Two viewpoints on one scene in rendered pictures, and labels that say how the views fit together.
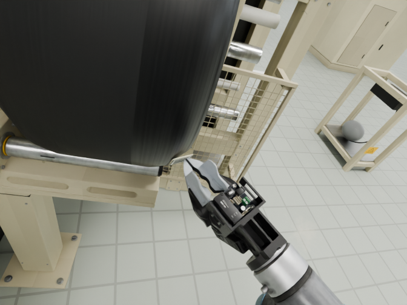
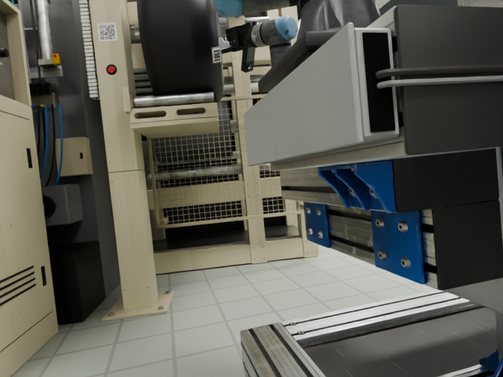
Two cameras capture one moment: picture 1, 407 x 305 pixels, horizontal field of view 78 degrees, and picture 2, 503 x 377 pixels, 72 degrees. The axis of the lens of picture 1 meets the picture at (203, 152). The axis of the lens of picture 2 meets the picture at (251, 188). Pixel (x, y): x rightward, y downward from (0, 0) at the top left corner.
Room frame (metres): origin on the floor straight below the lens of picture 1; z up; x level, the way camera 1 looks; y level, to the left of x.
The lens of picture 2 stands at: (-1.01, -0.35, 0.55)
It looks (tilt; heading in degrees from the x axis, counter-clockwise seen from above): 2 degrees down; 13
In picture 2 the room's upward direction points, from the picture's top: 6 degrees counter-clockwise
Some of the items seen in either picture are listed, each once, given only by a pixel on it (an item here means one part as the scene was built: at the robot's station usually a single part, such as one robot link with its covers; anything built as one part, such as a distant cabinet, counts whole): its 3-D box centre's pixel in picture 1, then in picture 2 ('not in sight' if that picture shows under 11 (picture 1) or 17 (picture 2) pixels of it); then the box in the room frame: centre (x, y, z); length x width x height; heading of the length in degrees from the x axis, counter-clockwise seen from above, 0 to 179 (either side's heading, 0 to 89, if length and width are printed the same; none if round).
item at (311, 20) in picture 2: not in sight; (338, 28); (-0.42, -0.39, 0.77); 0.15 x 0.15 x 0.10
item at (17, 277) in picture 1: (43, 256); (141, 303); (0.41, 0.53, 0.01); 0.27 x 0.27 x 0.02; 17
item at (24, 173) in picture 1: (87, 174); (175, 114); (0.37, 0.25, 0.83); 0.36 x 0.09 x 0.06; 107
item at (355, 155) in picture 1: (366, 121); not in sight; (2.37, -1.36, 0.40); 0.60 x 0.35 x 0.80; 27
